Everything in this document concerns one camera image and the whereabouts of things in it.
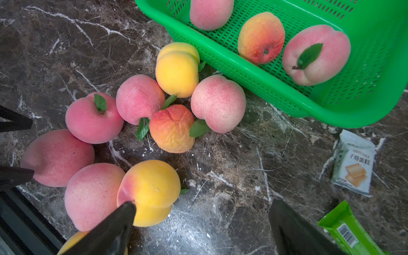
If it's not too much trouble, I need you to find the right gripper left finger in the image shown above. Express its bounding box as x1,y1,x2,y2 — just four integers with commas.
66,202,137,255

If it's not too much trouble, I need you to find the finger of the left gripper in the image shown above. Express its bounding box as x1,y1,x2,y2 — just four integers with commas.
1,166,35,191
1,106,33,132

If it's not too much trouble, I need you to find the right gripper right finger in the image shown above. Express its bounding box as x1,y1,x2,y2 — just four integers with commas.
268,199,345,255

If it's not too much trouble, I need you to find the yellow peach front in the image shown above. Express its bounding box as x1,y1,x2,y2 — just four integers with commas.
57,230,129,255

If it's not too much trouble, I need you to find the yellow peach near basket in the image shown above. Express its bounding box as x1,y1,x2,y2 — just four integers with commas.
155,42,200,98

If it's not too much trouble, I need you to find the green snack packet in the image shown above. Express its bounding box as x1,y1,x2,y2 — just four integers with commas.
318,200,389,255

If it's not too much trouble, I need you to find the yellow red peach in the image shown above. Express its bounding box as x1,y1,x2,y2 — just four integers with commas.
117,160,181,227

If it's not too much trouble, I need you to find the pink peach with leaf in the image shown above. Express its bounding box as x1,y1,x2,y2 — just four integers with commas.
65,92,124,144

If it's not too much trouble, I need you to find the white biscuit packet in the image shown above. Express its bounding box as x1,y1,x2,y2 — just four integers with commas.
331,130,376,197

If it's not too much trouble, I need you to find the orange wrinkled peach middle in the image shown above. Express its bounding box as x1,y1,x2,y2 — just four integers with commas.
149,105,195,154

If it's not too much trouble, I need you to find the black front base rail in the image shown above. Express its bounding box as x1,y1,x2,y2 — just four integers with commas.
1,188,66,255

